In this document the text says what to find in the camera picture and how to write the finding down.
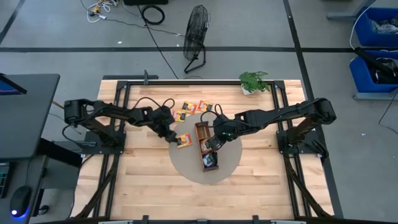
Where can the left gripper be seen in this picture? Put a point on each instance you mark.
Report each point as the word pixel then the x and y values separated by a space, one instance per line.
pixel 167 130

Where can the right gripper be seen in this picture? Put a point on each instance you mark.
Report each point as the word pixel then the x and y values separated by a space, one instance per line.
pixel 225 130

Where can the orange mango tea packet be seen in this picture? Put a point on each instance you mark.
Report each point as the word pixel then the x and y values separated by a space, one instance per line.
pixel 179 115
pixel 185 140
pixel 204 105
pixel 189 107

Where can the wooden tea organizer box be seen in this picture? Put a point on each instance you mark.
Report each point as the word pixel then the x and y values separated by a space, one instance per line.
pixel 201 130

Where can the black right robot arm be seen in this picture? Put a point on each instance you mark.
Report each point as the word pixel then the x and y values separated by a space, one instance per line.
pixel 273 116

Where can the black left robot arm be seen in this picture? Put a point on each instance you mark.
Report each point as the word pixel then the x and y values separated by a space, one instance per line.
pixel 124 113

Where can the round grey mat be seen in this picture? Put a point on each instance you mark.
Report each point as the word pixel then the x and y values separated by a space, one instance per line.
pixel 186 165

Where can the green plant in white pot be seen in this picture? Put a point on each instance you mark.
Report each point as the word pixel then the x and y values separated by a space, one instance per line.
pixel 253 81

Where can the black flat rear bar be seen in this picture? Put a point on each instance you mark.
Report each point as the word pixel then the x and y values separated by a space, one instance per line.
pixel 124 77

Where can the black table clamp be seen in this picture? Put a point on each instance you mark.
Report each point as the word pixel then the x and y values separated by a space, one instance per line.
pixel 255 219
pixel 145 219

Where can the black floor fan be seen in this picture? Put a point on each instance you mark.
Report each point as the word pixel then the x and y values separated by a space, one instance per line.
pixel 196 31

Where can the black equipment case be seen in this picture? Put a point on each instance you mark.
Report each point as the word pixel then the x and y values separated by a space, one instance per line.
pixel 146 2

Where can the dark grey desk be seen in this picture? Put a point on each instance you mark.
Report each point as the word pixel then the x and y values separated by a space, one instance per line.
pixel 31 174

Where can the black desk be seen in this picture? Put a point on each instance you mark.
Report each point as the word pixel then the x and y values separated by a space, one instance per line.
pixel 25 124

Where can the blue storage bin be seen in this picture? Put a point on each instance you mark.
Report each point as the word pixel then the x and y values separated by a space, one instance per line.
pixel 363 31
pixel 360 77

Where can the black computer mouse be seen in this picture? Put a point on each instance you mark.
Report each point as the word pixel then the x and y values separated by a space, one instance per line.
pixel 20 202

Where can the black keyboard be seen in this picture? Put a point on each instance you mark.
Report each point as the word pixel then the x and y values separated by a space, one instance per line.
pixel 3 180

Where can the computer monitor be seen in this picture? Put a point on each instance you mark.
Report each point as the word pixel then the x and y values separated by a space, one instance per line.
pixel 6 90

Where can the grey desk foot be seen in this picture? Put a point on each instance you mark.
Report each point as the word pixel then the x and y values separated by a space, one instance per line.
pixel 342 15

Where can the black and white bundle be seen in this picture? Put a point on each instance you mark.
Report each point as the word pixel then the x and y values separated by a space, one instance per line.
pixel 387 74

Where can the crumpled plastic bag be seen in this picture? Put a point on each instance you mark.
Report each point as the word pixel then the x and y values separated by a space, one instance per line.
pixel 385 26

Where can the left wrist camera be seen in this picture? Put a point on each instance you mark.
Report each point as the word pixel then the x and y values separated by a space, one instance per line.
pixel 164 115

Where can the black metal table frame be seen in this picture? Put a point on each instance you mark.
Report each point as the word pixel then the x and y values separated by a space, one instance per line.
pixel 186 82

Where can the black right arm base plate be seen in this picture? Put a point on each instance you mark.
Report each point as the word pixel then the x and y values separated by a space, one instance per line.
pixel 283 146

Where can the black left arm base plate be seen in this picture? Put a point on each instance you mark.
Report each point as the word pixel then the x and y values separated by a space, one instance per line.
pixel 93 149

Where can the silver bracket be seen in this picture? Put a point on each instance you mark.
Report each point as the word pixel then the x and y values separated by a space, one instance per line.
pixel 287 222

